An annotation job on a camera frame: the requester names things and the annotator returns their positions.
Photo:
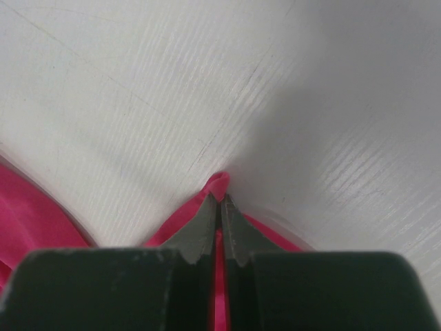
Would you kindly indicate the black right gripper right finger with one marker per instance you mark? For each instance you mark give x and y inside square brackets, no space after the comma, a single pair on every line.
[272,289]

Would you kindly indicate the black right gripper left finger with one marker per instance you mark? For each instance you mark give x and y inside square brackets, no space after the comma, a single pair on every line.
[168,287]

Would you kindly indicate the pink t shirt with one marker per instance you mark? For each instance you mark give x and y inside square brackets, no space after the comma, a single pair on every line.
[31,220]

